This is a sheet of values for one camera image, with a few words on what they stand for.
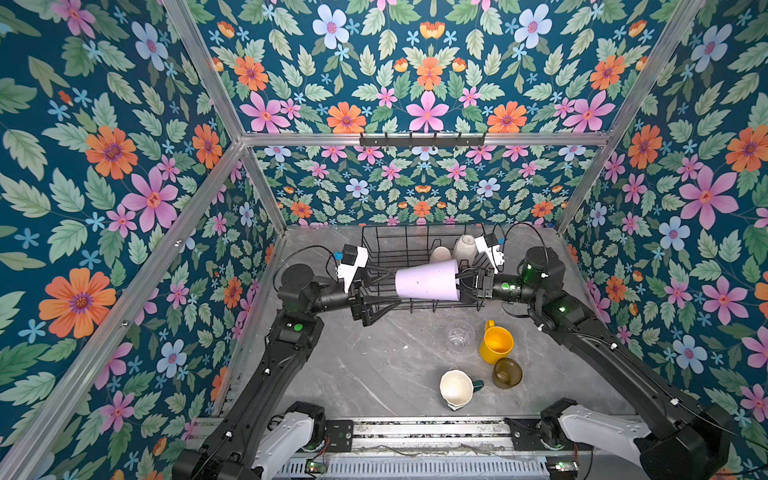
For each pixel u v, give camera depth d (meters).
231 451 0.39
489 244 0.62
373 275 0.66
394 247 1.13
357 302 0.56
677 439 0.37
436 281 0.59
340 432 0.74
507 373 0.82
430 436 0.75
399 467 0.70
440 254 0.96
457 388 0.78
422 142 0.93
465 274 0.64
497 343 0.87
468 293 0.59
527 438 0.73
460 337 0.90
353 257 0.54
